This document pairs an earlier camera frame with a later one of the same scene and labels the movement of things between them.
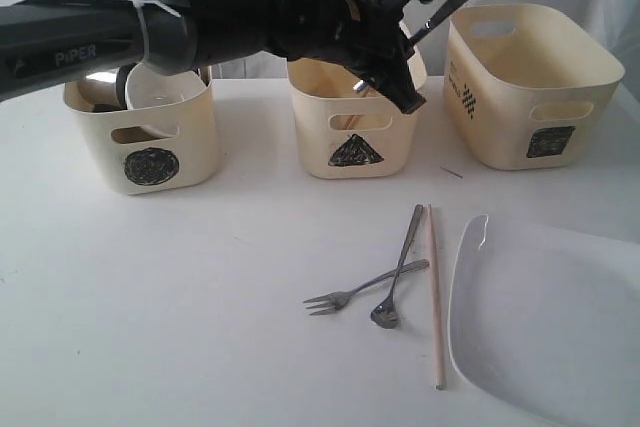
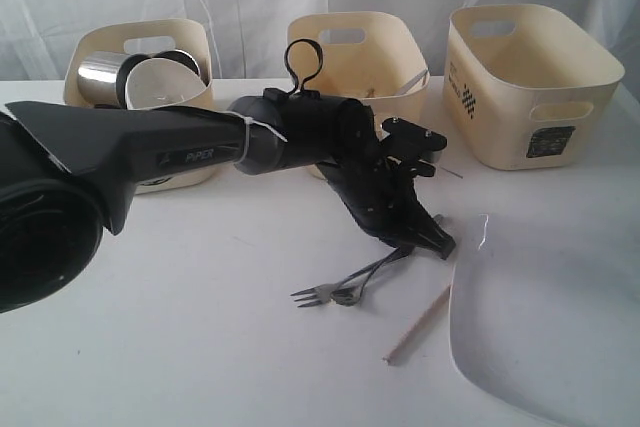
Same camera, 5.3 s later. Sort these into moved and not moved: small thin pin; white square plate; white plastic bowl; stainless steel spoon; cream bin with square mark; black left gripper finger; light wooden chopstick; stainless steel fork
Moved: stainless steel fork; light wooden chopstick; stainless steel spoon; black left gripper finger
Not moved: white plastic bowl; cream bin with square mark; white square plate; small thin pin
